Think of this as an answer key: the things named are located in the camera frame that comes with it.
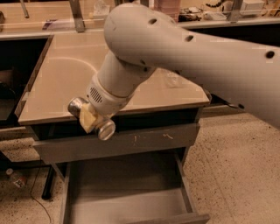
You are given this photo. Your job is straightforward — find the black floor cable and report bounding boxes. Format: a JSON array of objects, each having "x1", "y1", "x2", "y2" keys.
[{"x1": 29, "y1": 165, "x2": 53, "y2": 224}]

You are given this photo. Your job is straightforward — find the pink plastic container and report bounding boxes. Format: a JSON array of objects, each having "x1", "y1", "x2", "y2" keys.
[{"x1": 154, "y1": 0, "x2": 181, "y2": 21}]

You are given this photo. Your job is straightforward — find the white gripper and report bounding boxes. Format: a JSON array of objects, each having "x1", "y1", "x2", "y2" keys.
[{"x1": 80, "y1": 74, "x2": 133, "y2": 133}]

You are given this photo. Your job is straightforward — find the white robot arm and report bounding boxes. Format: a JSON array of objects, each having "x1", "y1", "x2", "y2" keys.
[{"x1": 87, "y1": 3, "x2": 280, "y2": 128}]

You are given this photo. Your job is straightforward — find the silver redbull can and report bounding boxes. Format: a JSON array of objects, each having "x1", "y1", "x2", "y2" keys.
[{"x1": 67, "y1": 97, "x2": 116, "y2": 141}]

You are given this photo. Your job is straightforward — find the clear plastic bottle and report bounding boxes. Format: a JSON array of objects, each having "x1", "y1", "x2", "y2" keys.
[{"x1": 164, "y1": 70, "x2": 187, "y2": 88}]

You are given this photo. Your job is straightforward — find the small bottle on floor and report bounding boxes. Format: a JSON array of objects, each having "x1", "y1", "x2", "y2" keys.
[{"x1": 6, "y1": 168, "x2": 27, "y2": 188}]

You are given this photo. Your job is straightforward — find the closed top drawer front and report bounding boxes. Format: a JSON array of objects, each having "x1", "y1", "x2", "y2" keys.
[{"x1": 33, "y1": 123, "x2": 200, "y2": 164}]

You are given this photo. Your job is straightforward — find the grey drawer cabinet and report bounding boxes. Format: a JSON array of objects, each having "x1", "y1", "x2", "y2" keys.
[{"x1": 16, "y1": 31, "x2": 208, "y2": 212}]

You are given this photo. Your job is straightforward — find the open middle drawer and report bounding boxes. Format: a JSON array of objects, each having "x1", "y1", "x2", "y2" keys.
[{"x1": 60, "y1": 151, "x2": 210, "y2": 224}]

